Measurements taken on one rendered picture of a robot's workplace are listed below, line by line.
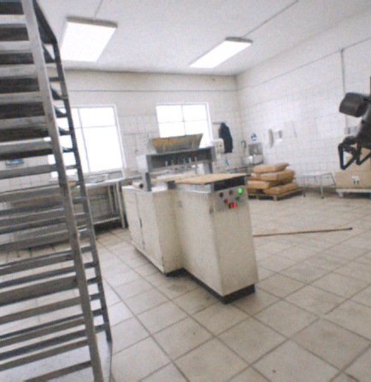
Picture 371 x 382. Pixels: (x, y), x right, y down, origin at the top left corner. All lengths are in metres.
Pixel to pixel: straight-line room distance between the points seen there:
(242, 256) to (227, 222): 0.29
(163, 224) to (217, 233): 0.71
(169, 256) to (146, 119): 4.02
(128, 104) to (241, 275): 4.65
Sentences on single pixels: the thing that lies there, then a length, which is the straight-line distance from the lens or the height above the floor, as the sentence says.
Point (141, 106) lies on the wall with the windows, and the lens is 6.19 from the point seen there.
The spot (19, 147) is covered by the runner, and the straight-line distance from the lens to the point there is 1.23.
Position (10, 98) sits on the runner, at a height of 1.41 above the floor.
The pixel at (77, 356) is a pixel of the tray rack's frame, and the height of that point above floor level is 0.15.
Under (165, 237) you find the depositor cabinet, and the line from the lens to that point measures 2.59.
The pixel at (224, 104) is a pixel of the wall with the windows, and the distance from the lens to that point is 7.36.
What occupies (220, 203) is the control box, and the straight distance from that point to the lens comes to 1.95.
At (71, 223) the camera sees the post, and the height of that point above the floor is 0.92.
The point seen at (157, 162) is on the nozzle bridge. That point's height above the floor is 1.10.
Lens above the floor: 1.11
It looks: 5 degrees down
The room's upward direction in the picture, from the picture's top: 8 degrees counter-clockwise
